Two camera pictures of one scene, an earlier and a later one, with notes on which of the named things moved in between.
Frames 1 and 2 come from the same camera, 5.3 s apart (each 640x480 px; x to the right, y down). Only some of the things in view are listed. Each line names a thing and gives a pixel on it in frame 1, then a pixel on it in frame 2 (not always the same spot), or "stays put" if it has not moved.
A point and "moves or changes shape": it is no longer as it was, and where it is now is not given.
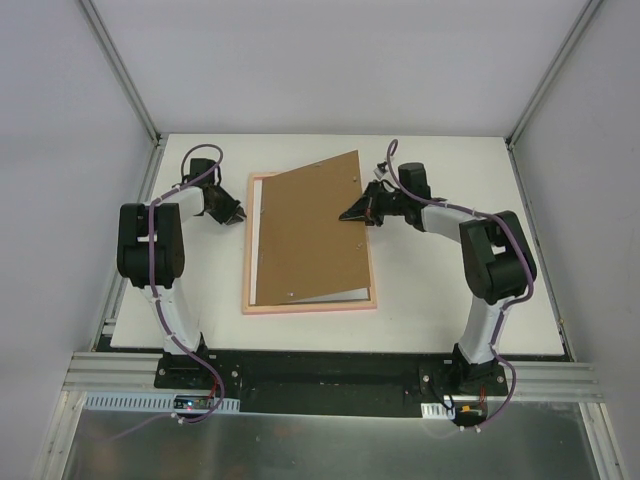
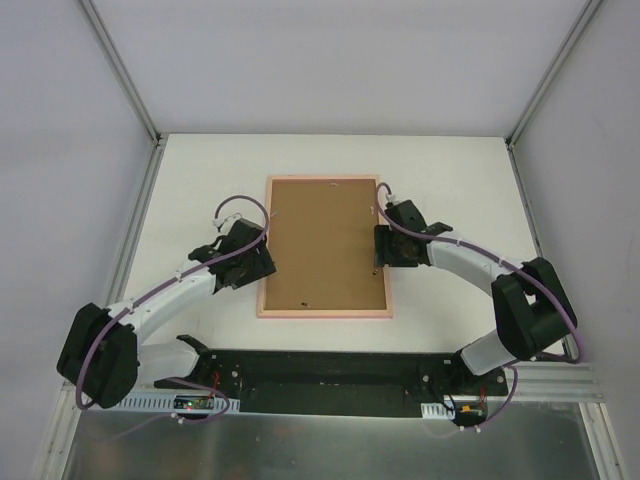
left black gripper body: x=223 y=206 -> x=257 y=266
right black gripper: x=373 y=204 -> x=381 y=245
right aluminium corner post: x=576 y=32 stays put
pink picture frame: x=249 y=309 moves or changes shape
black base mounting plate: x=335 y=383 stays put
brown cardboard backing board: x=304 y=248 moves or changes shape
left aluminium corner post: x=120 y=68 stays put
